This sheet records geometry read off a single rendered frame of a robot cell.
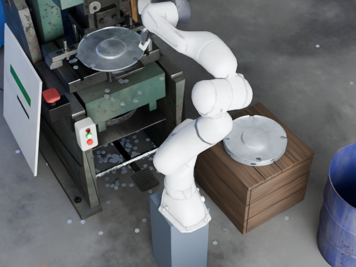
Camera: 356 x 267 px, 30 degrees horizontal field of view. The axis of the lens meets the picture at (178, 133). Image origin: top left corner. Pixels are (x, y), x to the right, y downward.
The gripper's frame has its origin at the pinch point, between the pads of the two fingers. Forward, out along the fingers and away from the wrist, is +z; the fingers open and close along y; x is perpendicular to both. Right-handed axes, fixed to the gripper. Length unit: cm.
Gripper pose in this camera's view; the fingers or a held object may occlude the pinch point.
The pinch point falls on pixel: (144, 43)
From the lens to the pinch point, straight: 273.0
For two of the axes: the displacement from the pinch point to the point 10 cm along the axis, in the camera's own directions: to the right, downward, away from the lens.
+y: 6.2, -5.6, 5.5
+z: -3.1, 4.6, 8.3
